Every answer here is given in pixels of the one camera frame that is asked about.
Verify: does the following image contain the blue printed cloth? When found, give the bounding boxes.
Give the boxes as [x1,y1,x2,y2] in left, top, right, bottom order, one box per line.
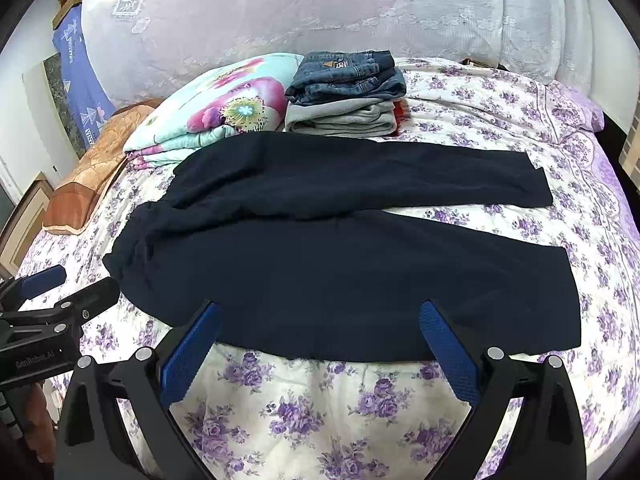
[52,4,115,148]

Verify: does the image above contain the dark navy pants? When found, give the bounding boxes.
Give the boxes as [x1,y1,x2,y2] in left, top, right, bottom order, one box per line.
[103,132,582,362]

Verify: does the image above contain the wooden picture frame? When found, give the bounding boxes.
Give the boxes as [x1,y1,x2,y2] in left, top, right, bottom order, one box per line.
[0,172,54,280]

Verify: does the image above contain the folded grey garment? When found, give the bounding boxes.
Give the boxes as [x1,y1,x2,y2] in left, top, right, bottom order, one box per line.
[284,99,397,138]

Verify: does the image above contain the folded blue jeans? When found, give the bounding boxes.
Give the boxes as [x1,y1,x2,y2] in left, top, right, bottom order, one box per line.
[285,50,407,106]

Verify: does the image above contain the red folded garment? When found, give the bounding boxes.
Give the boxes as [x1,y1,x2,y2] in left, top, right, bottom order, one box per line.
[394,99,411,136]

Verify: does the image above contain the floral turquoise folded blanket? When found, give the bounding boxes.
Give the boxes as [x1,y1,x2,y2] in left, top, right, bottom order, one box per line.
[124,53,303,169]

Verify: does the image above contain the beige woven box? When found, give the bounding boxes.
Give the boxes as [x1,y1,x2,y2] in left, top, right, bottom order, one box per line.
[618,110,640,190]

